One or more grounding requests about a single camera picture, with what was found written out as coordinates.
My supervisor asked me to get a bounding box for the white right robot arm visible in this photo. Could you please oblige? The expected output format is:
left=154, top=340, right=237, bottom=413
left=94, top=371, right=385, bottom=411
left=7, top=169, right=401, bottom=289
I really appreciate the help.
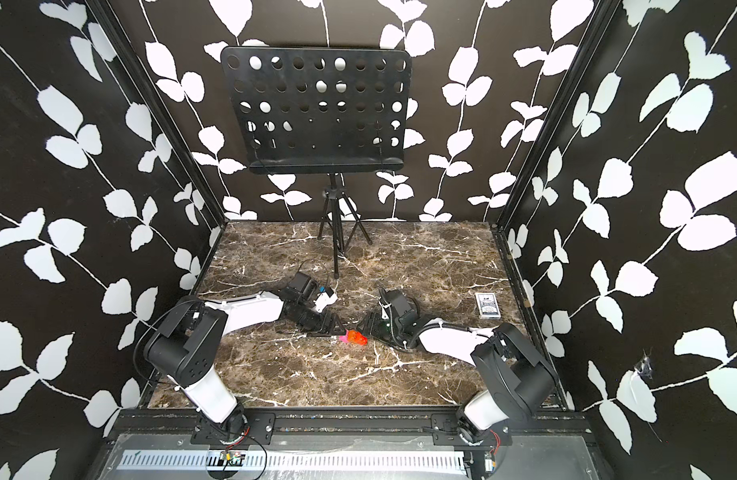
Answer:
left=358, top=289, right=556, bottom=444

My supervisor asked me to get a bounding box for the black music stand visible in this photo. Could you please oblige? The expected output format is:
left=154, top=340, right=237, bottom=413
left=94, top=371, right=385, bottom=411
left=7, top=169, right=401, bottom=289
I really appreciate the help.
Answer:
left=220, top=46, right=412, bottom=258

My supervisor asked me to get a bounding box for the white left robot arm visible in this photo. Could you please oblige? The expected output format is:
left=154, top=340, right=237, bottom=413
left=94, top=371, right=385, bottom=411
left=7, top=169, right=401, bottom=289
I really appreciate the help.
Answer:
left=142, top=272, right=346, bottom=428

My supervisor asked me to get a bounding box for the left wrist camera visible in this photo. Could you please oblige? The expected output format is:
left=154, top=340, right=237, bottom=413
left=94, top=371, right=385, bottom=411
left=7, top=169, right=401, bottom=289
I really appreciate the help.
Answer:
left=314, top=287, right=338, bottom=313

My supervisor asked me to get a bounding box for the playing card box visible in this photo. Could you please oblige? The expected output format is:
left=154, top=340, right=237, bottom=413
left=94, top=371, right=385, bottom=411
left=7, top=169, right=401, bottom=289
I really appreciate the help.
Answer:
left=475, top=292, right=501, bottom=319

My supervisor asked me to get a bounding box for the black front rail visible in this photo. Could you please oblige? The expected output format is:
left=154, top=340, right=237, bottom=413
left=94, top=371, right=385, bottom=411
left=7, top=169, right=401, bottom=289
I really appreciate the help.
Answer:
left=110, top=406, right=596, bottom=449

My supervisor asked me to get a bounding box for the white perforated strip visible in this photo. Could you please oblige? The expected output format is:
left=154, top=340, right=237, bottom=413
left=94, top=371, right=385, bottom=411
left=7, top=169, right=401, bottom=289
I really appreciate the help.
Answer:
left=114, top=449, right=466, bottom=474

